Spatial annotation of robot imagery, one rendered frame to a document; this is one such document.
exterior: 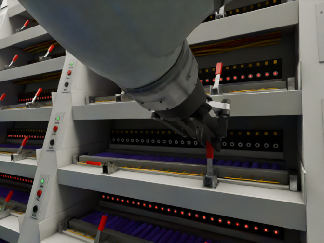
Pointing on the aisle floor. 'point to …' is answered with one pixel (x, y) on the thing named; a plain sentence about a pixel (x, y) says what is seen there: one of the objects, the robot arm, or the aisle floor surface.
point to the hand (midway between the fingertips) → (210, 139)
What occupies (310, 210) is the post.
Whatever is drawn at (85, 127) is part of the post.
